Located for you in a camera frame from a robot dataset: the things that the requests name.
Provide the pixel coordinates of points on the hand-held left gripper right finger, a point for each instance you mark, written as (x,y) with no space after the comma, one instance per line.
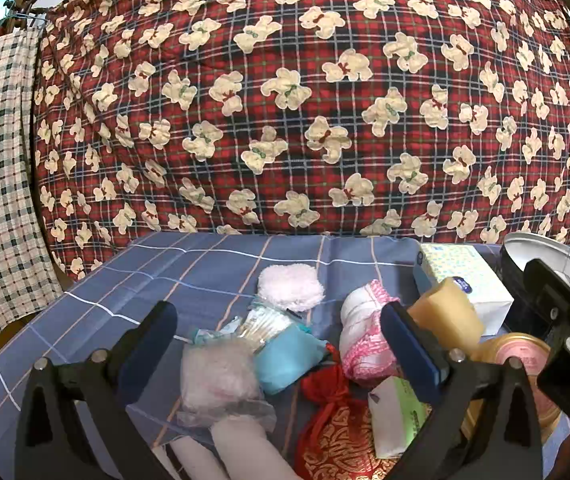
(410,355)

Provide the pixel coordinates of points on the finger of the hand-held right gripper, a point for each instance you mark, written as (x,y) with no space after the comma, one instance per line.
(565,320)

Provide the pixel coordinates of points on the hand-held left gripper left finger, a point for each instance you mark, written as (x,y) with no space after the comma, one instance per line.
(150,340)

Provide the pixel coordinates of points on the pink white lace cloth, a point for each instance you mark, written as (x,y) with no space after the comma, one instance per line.
(360,330)

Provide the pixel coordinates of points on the yellow sponge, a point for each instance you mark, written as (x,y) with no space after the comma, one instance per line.
(450,315)

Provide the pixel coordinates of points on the green white tissue pack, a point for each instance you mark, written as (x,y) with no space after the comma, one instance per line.
(395,420)

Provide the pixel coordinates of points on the round metal tin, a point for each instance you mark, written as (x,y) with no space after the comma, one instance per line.
(545,250)

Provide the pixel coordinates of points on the clear plastic bag of cotton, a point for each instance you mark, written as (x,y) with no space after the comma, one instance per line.
(220,380)

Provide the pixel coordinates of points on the red embroidered pouch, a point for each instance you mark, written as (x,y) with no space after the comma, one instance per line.
(340,440)

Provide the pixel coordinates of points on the pink fluffy puff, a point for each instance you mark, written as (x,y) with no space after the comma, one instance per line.
(290,287)

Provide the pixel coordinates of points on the gold pink tin lid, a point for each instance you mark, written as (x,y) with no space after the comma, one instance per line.
(520,355)

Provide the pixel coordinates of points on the blue plaid sheet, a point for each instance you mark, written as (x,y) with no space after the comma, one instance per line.
(115,285)

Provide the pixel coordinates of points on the dotted white tissue box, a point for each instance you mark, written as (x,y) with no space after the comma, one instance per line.
(465,270)

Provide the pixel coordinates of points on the cotton swab pack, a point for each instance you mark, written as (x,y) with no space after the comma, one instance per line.
(260,327)

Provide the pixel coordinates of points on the teal fabric pouch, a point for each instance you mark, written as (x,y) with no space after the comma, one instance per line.
(285,360)

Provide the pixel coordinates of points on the cream green checked cloth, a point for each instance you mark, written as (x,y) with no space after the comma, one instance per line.
(0,160)

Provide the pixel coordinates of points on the red plaid bear-print blanket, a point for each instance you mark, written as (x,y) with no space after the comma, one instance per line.
(285,110)

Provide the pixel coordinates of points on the clothes hanger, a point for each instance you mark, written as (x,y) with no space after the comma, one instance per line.
(21,19)

